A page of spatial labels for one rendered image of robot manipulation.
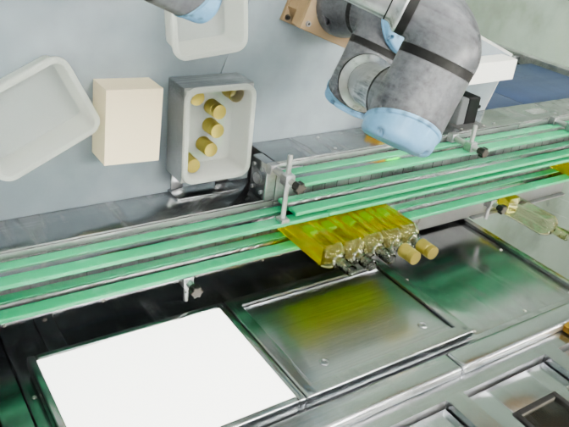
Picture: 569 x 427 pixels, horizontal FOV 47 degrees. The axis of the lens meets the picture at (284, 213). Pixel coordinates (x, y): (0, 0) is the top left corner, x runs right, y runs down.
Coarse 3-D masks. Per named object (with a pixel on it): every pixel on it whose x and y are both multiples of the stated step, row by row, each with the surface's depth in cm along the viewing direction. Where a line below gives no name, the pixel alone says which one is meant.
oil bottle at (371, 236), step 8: (336, 216) 160; (344, 216) 160; (352, 216) 160; (344, 224) 158; (352, 224) 157; (360, 224) 157; (368, 224) 158; (360, 232) 154; (368, 232) 154; (376, 232) 155; (368, 240) 152; (376, 240) 153; (368, 248) 153
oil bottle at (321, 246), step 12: (288, 228) 158; (300, 228) 153; (312, 228) 153; (300, 240) 154; (312, 240) 150; (324, 240) 149; (336, 240) 150; (312, 252) 151; (324, 252) 147; (336, 252) 146; (324, 264) 148
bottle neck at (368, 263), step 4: (356, 252) 149; (360, 252) 149; (364, 252) 149; (356, 256) 149; (360, 256) 148; (364, 256) 148; (368, 256) 148; (356, 260) 149; (360, 260) 148; (364, 260) 147; (368, 260) 147; (372, 260) 146; (360, 264) 149; (364, 264) 147; (368, 264) 146; (372, 264) 148; (376, 264) 148; (364, 268) 147; (368, 268) 148; (372, 268) 148
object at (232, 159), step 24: (192, 96) 137; (216, 96) 148; (192, 120) 148; (216, 120) 151; (240, 120) 151; (192, 144) 151; (216, 144) 154; (240, 144) 153; (216, 168) 153; (240, 168) 154
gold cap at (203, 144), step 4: (204, 136) 151; (200, 140) 150; (204, 140) 150; (208, 140) 150; (196, 144) 151; (200, 144) 150; (204, 144) 148; (208, 144) 148; (212, 144) 148; (200, 148) 150; (204, 148) 148; (208, 148) 148; (212, 148) 149; (216, 148) 150; (204, 152) 148; (208, 152) 149; (212, 152) 149; (208, 156) 149; (212, 156) 150
